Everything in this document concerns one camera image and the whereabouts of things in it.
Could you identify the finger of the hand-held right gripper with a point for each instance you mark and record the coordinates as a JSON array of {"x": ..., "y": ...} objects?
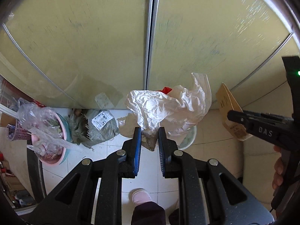
[{"x": 236, "y": 116}]

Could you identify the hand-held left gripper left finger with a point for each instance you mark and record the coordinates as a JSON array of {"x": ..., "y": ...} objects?
[{"x": 137, "y": 150}]

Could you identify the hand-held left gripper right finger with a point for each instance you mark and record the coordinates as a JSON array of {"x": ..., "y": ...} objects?
[{"x": 162, "y": 152}]

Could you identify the small cardboard box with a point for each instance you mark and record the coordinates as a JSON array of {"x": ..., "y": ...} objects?
[{"x": 226, "y": 100}]

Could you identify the pale green waste bin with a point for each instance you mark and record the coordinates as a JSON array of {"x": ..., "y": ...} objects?
[{"x": 188, "y": 138}]

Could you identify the white plastic bag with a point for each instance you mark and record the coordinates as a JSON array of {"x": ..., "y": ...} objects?
[{"x": 159, "y": 107}]

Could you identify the person's right hand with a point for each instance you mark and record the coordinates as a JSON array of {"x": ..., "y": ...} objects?
[{"x": 278, "y": 171}]

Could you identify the grey bag with label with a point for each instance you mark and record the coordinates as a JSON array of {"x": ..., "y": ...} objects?
[{"x": 105, "y": 131}]

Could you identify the person's pink shoe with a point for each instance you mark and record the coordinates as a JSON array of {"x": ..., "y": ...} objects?
[{"x": 141, "y": 195}]

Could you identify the red plastic scrap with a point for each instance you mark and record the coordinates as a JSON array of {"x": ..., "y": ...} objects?
[{"x": 166, "y": 89}]

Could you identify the person's leg dark trousers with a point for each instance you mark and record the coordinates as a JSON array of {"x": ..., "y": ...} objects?
[{"x": 148, "y": 214}]

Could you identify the pink plastic basin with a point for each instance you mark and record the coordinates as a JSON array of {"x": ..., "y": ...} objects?
[{"x": 56, "y": 157}]

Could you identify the white mesh strip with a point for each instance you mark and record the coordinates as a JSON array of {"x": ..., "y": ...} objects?
[{"x": 54, "y": 138}]

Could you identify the beige cabinet door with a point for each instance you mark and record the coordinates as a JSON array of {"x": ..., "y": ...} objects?
[
  {"x": 211, "y": 32},
  {"x": 82, "y": 39}
]

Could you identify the metal stand leg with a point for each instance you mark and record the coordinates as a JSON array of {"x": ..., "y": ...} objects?
[{"x": 35, "y": 168}]

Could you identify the clear plastic bag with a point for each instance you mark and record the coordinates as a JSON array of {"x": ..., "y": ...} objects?
[{"x": 37, "y": 112}]

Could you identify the pink plastic basket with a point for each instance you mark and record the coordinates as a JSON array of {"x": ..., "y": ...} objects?
[{"x": 17, "y": 132}]

